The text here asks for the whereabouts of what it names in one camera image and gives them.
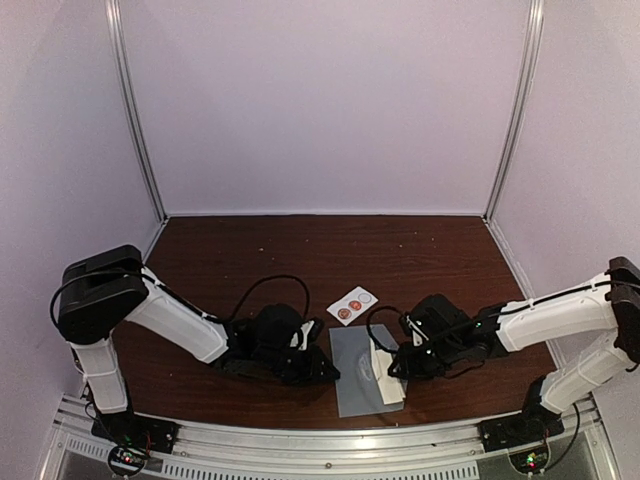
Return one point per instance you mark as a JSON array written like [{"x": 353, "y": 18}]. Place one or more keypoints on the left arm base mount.
[{"x": 137, "y": 432}]

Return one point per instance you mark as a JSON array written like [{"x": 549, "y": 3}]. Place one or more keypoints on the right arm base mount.
[{"x": 518, "y": 429}]

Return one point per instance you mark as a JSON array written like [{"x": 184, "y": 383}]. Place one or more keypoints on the aluminium frame post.
[
  {"x": 529, "y": 60},
  {"x": 118, "y": 43}
]

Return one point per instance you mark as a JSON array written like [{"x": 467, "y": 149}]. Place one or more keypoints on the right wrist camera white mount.
[{"x": 412, "y": 329}]

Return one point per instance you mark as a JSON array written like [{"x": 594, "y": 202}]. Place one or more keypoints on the beige letter paper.
[{"x": 391, "y": 388}]

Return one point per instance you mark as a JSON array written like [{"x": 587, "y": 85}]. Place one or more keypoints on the left aluminium frame post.
[{"x": 118, "y": 43}]

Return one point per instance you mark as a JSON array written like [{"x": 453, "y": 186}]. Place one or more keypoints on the white sticker sheet with seals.
[{"x": 352, "y": 305}]

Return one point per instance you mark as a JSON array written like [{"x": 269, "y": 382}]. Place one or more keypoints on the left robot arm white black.
[{"x": 100, "y": 292}]

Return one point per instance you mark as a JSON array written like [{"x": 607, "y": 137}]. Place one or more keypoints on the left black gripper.
[{"x": 318, "y": 359}]

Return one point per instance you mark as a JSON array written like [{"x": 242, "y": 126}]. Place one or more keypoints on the right circuit board with leds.
[{"x": 530, "y": 461}]

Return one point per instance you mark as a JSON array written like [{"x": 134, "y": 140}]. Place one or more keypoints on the circuit board with leds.
[
  {"x": 530, "y": 461},
  {"x": 124, "y": 462}
]

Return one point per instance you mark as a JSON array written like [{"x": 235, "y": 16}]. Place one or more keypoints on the left circuit board with leds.
[{"x": 124, "y": 462}]

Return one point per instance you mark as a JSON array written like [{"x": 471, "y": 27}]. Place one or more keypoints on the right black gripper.
[{"x": 409, "y": 367}]

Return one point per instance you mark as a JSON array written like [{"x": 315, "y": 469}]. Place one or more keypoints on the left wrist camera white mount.
[{"x": 307, "y": 334}]

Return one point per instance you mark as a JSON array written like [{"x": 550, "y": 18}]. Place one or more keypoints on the front aluminium rail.
[{"x": 451, "y": 450}]

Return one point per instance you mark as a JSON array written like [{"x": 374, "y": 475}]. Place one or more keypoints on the grey envelope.
[{"x": 357, "y": 390}]

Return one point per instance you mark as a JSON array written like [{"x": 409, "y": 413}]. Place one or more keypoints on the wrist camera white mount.
[
  {"x": 412, "y": 329},
  {"x": 307, "y": 334}
]

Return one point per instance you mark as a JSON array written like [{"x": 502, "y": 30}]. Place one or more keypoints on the right aluminium frame post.
[{"x": 529, "y": 60}]

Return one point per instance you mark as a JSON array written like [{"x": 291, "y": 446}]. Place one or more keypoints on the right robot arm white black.
[{"x": 442, "y": 335}]

